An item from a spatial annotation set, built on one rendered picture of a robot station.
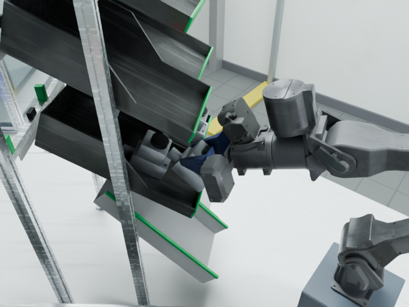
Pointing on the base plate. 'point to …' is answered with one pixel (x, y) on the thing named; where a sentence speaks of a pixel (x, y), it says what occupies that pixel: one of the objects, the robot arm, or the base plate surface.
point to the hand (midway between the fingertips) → (204, 153)
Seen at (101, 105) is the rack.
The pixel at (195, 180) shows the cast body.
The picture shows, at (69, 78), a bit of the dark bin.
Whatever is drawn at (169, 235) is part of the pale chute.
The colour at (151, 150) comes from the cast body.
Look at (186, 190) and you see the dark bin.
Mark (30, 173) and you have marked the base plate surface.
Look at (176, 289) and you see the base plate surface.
